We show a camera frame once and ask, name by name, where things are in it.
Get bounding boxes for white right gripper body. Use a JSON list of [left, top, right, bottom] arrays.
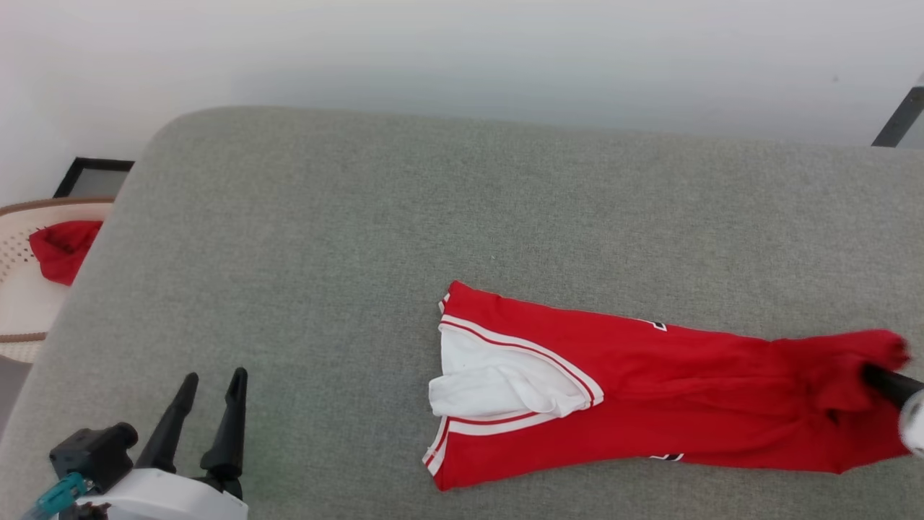
[[898, 389, 924, 458]]

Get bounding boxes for black rectangular frame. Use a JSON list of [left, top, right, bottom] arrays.
[[53, 157, 136, 200]]

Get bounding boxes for red basketball jersey white sleeves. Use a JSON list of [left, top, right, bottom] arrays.
[[422, 280, 912, 492]]

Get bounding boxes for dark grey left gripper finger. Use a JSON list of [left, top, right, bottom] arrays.
[[200, 367, 249, 500], [134, 373, 200, 475]]

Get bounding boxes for black slanted pole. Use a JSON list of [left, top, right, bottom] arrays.
[[871, 85, 924, 148]]

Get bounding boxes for beige laundry basket brown rim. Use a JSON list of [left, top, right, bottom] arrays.
[[0, 197, 116, 363]]

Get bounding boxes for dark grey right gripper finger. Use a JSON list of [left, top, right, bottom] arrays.
[[862, 364, 924, 410]]

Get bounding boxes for red cloth in basket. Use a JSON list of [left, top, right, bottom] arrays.
[[29, 220, 104, 287]]

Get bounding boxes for grey fabric sofa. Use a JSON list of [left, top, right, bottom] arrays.
[[0, 106, 924, 520]]

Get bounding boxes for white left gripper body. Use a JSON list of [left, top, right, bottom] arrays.
[[72, 467, 250, 520]]

